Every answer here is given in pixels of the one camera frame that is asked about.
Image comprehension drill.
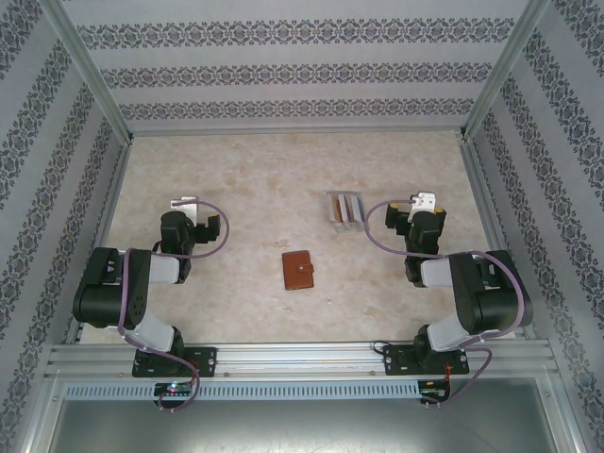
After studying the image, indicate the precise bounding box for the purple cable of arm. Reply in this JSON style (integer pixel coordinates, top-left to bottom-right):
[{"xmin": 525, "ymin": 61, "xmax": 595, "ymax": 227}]
[
  {"xmin": 115, "ymin": 198, "xmax": 233, "ymax": 415},
  {"xmin": 365, "ymin": 197, "xmax": 529, "ymax": 408}
]

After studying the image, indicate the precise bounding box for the clear acrylic card stand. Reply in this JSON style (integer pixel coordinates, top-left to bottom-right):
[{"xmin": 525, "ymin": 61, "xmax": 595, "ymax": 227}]
[{"xmin": 324, "ymin": 190, "xmax": 365, "ymax": 234}]

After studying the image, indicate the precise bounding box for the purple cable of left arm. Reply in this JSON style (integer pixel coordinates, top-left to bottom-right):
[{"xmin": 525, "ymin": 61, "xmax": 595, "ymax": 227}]
[{"xmin": 115, "ymin": 198, "xmax": 233, "ymax": 415}]

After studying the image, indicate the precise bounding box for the aluminium frame post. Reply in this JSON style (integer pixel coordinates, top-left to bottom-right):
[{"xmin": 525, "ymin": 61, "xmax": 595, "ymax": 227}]
[
  {"xmin": 37, "ymin": 0, "xmax": 136, "ymax": 143},
  {"xmin": 457, "ymin": 0, "xmax": 553, "ymax": 143}
]

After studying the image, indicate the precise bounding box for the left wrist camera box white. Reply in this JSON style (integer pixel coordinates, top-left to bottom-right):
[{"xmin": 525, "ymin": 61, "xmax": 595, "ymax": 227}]
[{"xmin": 169, "ymin": 194, "xmax": 203, "ymax": 219}]

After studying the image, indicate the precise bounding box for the slotted grey cable duct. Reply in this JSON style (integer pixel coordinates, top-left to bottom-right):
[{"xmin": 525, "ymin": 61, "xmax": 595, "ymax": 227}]
[{"xmin": 62, "ymin": 379, "xmax": 422, "ymax": 401}]

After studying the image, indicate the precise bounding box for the brown leather card holder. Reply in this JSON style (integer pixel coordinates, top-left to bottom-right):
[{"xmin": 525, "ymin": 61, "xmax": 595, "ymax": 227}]
[{"xmin": 281, "ymin": 250, "xmax": 315, "ymax": 292}]

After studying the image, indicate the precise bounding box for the aluminium mounting rail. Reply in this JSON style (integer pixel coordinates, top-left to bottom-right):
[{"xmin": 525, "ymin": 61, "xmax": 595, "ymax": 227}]
[{"xmin": 44, "ymin": 340, "xmax": 562, "ymax": 379}]

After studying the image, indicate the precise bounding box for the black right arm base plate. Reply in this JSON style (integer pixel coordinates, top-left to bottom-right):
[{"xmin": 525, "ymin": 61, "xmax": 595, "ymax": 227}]
[{"xmin": 381, "ymin": 343, "xmax": 472, "ymax": 378}]

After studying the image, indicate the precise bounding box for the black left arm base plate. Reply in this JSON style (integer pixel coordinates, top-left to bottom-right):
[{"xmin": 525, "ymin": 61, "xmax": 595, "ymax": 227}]
[{"xmin": 132, "ymin": 345, "xmax": 219, "ymax": 379}]

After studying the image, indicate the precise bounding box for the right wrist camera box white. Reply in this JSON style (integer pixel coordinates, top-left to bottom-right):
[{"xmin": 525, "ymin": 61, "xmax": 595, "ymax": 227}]
[{"xmin": 407, "ymin": 190, "xmax": 436, "ymax": 223}]

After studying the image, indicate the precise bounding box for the circuit board with green light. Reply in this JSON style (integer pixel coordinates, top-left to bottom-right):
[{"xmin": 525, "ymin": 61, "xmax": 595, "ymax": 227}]
[{"xmin": 154, "ymin": 381, "xmax": 196, "ymax": 397}]

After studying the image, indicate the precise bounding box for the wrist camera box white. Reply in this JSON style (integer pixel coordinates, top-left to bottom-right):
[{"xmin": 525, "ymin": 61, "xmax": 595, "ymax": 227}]
[
  {"xmin": 169, "ymin": 194, "xmax": 203, "ymax": 219},
  {"xmin": 407, "ymin": 190, "xmax": 436, "ymax": 223}
]

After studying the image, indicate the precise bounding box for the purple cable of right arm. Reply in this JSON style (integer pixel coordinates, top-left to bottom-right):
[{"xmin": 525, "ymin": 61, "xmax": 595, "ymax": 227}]
[{"xmin": 365, "ymin": 197, "xmax": 529, "ymax": 408}]

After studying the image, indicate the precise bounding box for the aluminium table side rail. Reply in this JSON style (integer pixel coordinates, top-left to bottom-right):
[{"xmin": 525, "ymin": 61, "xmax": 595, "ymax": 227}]
[
  {"xmin": 457, "ymin": 136, "xmax": 539, "ymax": 341},
  {"xmin": 63, "ymin": 139, "xmax": 136, "ymax": 345}
]

